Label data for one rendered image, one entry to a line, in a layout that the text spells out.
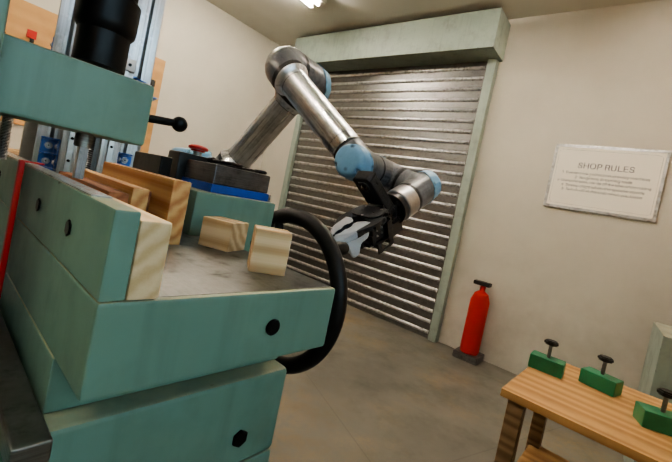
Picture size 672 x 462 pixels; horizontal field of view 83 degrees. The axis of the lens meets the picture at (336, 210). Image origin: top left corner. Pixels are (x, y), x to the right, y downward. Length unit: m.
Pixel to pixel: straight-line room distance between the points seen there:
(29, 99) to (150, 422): 0.31
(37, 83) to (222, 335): 0.30
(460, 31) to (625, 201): 1.73
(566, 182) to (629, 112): 0.58
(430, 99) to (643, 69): 1.48
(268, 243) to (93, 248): 0.16
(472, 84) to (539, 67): 0.50
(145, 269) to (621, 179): 3.03
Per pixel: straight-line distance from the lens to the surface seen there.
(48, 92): 0.47
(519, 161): 3.24
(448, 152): 3.39
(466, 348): 3.17
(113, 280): 0.26
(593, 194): 3.12
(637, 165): 3.14
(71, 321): 0.30
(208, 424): 0.40
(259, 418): 0.44
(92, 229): 0.28
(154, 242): 0.26
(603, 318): 3.12
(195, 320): 0.29
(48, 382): 0.34
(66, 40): 1.35
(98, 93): 0.48
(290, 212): 0.67
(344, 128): 0.86
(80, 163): 0.50
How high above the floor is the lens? 0.99
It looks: 2 degrees down
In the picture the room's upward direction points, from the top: 12 degrees clockwise
